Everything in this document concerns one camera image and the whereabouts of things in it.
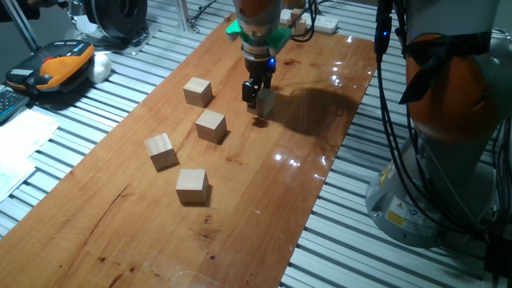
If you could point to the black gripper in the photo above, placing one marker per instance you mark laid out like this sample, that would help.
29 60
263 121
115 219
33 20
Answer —
260 68

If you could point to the light wooden cube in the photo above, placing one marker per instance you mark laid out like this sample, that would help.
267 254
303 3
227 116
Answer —
264 104
210 126
192 186
197 91
161 151

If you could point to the tiny wooden block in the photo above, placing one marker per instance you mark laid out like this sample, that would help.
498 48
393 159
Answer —
228 18

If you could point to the small stacked wood pieces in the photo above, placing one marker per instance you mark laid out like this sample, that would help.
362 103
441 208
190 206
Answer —
298 22

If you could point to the white power strip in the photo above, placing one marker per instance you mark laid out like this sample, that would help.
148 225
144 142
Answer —
324 24

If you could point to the black round spool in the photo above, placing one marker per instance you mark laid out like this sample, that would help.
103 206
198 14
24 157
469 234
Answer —
116 18

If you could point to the white computer mouse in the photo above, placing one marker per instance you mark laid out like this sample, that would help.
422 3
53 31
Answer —
100 67

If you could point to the glossy brown wooden board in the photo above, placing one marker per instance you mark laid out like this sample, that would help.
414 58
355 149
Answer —
120 224

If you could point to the orange and black teach pendant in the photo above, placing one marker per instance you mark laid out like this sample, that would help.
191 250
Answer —
56 64

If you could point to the grey metal strut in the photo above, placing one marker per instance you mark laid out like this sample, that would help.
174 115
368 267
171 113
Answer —
22 26

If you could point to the white paper sheets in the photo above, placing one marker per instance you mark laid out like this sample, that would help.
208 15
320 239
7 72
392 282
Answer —
20 148

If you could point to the black computer keyboard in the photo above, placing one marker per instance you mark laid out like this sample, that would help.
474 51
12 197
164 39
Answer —
10 102

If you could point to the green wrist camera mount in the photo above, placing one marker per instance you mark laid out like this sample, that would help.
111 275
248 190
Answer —
280 38

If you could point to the aluminium profile post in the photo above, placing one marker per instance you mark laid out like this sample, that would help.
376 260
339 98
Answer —
184 14

